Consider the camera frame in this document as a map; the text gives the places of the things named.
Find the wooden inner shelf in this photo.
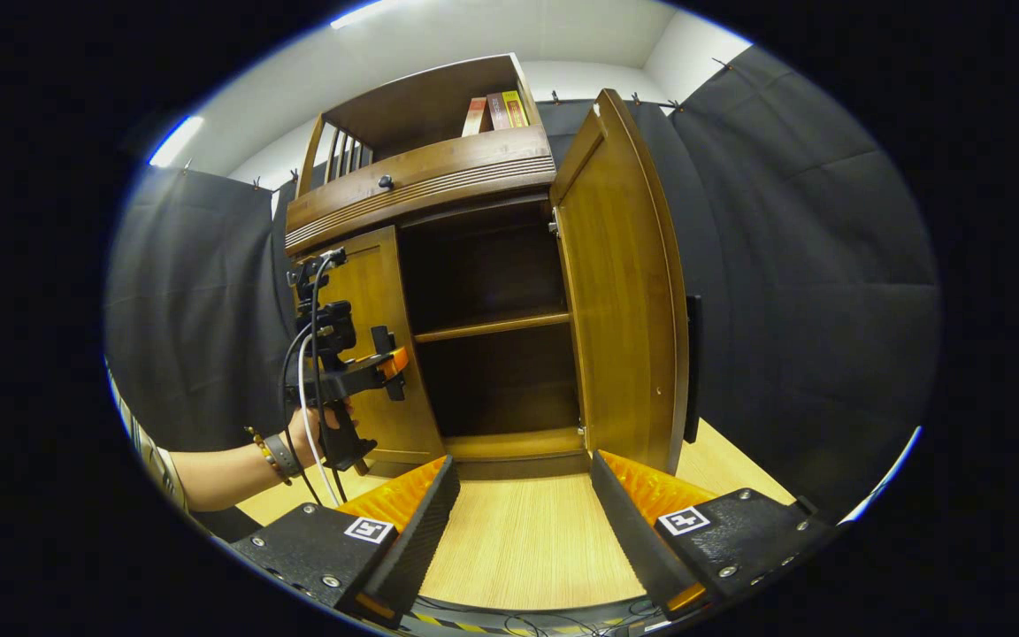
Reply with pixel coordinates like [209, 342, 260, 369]
[412, 311, 572, 345]

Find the small ceiling light panel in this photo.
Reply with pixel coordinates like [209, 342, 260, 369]
[148, 114, 206, 168]

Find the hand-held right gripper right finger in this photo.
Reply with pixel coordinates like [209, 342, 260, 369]
[589, 449, 838, 623]

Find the person's striped clothing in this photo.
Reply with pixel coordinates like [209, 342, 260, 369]
[105, 358, 193, 516]

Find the wooden shoe cabinet door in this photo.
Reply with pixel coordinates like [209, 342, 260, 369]
[297, 226, 447, 466]
[549, 87, 705, 476]

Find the gold bead bracelet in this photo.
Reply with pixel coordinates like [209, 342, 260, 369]
[244, 426, 291, 486]

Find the large ceiling light panel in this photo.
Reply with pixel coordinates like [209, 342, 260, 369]
[329, 0, 388, 29]

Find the black backdrop cloth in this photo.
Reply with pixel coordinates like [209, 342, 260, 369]
[105, 44, 942, 523]

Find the white cable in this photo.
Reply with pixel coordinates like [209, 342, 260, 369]
[296, 332, 343, 508]

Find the yellow black striped tape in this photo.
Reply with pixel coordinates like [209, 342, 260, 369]
[408, 609, 565, 637]

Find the wooden drawer with black knob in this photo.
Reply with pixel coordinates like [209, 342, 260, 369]
[285, 124, 558, 257]

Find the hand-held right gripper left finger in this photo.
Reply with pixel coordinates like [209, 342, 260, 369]
[228, 455, 461, 631]

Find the dark wristband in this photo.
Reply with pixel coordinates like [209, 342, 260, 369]
[264, 432, 303, 480]

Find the wooden double-door shoe cabinet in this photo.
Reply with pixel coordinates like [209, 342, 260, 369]
[284, 53, 594, 480]

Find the black cable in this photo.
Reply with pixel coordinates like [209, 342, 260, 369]
[281, 251, 349, 506]

